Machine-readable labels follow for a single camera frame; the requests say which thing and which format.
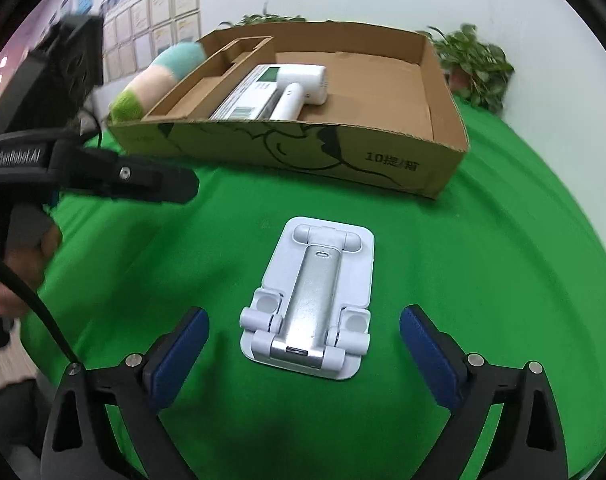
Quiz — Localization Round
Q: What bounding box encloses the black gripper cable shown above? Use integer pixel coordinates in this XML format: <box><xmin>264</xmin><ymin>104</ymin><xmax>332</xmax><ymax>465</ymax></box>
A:
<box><xmin>0</xmin><ymin>247</ymin><xmax>81</xmax><ymax>366</ymax></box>

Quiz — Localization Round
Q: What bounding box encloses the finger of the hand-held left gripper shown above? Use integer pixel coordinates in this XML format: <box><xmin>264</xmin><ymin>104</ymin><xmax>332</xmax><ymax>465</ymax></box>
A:
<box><xmin>57</xmin><ymin>141</ymin><xmax>200</xmax><ymax>206</ymax></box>

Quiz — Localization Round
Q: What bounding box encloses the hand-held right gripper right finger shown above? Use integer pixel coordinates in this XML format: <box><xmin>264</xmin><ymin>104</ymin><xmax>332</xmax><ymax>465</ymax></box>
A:
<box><xmin>399</xmin><ymin>304</ymin><xmax>568</xmax><ymax>480</ymax></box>

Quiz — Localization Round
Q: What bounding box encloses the white green medicine box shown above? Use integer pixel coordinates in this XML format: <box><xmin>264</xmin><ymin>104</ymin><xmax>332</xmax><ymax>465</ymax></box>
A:
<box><xmin>209</xmin><ymin>64</ymin><xmax>282</xmax><ymax>122</ymax></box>

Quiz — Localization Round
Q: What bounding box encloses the large shallow cardboard box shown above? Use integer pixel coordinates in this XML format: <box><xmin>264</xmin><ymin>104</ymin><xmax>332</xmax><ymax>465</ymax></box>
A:
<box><xmin>105</xmin><ymin>21</ymin><xmax>471</xmax><ymax>200</ymax></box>

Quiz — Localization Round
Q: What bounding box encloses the white lint roller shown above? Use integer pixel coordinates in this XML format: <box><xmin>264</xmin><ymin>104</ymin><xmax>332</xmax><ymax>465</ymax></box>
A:
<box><xmin>268</xmin><ymin>65</ymin><xmax>330</xmax><ymax>122</ymax></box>

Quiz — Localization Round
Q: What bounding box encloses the small kraft cardboard box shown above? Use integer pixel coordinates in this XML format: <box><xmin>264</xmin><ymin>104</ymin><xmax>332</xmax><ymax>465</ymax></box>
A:
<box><xmin>142</xmin><ymin>35</ymin><xmax>276</xmax><ymax>122</ymax></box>

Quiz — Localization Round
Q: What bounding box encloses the green potted plant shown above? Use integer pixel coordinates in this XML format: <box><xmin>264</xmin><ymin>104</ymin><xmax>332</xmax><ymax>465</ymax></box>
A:
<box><xmin>220</xmin><ymin>7</ymin><xmax>308</xmax><ymax>28</ymax></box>
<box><xmin>423</xmin><ymin>23</ymin><xmax>516</xmax><ymax>116</ymax></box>

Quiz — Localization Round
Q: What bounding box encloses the person's left hand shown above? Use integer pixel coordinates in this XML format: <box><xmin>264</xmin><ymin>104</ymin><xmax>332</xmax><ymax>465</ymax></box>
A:
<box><xmin>0</xmin><ymin>204</ymin><xmax>64</xmax><ymax>391</ymax></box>

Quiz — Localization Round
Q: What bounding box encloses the green tablecloth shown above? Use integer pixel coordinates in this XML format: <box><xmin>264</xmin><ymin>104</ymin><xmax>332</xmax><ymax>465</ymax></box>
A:
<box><xmin>20</xmin><ymin>95</ymin><xmax>606</xmax><ymax>480</ymax></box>

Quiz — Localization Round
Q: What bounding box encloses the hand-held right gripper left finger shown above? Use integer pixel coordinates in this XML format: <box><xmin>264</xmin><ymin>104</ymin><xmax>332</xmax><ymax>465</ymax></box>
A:
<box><xmin>42</xmin><ymin>306</ymin><xmax>210</xmax><ymax>480</ymax></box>

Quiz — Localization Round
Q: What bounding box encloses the white folding phone stand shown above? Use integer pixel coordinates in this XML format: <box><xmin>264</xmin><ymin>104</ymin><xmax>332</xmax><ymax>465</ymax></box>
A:
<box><xmin>239</xmin><ymin>216</ymin><xmax>376</xmax><ymax>381</ymax></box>

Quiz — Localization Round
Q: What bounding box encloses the pastel plush toy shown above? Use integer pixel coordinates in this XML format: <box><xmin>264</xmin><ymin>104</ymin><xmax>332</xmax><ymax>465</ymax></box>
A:
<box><xmin>108</xmin><ymin>41</ymin><xmax>208</xmax><ymax>122</ymax></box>

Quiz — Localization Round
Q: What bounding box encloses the wall of framed certificates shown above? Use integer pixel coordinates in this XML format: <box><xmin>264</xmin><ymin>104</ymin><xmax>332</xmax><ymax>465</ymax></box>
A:
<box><xmin>103</xmin><ymin>0</ymin><xmax>204</xmax><ymax>81</ymax></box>

